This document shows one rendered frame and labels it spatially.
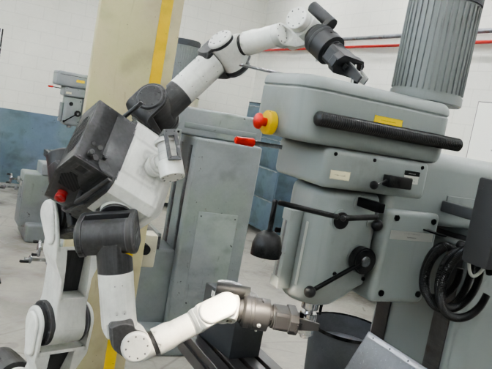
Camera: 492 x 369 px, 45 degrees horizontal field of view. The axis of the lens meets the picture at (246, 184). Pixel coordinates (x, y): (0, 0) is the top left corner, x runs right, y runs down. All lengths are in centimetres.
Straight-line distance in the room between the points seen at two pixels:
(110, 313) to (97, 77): 175
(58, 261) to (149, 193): 43
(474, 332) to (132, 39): 213
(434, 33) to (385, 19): 692
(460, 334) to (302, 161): 68
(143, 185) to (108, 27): 161
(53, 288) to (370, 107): 111
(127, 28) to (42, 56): 730
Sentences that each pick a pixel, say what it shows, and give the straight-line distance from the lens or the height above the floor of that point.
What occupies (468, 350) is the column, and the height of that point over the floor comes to 123.
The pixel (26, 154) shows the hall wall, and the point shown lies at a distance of 1044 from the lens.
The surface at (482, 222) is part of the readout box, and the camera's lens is 151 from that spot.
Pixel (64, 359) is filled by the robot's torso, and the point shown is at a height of 87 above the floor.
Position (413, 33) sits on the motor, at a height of 207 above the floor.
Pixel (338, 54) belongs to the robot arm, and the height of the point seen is 196.
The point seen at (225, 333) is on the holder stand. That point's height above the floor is 106.
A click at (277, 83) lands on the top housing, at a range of 151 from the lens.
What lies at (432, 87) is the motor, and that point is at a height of 193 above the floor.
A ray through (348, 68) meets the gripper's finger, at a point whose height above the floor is 194.
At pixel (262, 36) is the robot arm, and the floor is 200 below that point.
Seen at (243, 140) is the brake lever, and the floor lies 170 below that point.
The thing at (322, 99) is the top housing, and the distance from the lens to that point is 141.
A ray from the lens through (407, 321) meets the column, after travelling 193.
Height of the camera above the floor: 177
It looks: 7 degrees down
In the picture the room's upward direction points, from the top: 10 degrees clockwise
